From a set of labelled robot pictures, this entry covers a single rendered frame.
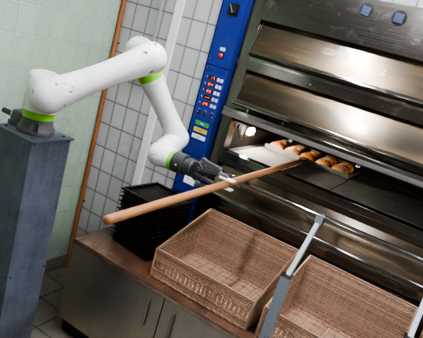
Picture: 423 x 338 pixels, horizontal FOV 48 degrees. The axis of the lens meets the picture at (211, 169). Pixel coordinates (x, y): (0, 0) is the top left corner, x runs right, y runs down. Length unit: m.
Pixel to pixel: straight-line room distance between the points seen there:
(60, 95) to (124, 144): 1.26
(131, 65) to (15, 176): 0.63
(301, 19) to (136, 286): 1.52
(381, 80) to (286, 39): 0.52
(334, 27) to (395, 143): 0.62
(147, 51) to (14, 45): 0.92
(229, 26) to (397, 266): 1.45
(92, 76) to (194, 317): 1.15
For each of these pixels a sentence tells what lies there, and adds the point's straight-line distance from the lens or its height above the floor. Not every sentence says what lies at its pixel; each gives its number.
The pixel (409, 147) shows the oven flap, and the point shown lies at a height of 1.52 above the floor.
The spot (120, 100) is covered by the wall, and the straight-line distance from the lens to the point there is 3.01.
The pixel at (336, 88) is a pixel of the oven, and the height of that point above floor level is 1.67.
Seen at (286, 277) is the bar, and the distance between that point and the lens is 1.92.
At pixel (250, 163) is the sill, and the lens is 2.55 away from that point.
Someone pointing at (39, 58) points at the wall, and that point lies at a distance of 2.69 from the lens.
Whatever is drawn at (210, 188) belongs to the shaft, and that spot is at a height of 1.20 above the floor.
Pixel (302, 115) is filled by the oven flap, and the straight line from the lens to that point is 2.42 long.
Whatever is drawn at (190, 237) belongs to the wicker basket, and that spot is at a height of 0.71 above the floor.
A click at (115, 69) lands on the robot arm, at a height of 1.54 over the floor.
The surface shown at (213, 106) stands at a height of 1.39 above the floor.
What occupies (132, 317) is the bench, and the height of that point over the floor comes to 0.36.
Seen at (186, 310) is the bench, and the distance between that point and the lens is 2.26.
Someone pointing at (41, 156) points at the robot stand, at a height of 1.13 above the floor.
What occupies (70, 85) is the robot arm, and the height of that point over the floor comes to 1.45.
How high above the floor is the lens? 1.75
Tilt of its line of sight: 15 degrees down
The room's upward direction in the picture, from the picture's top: 16 degrees clockwise
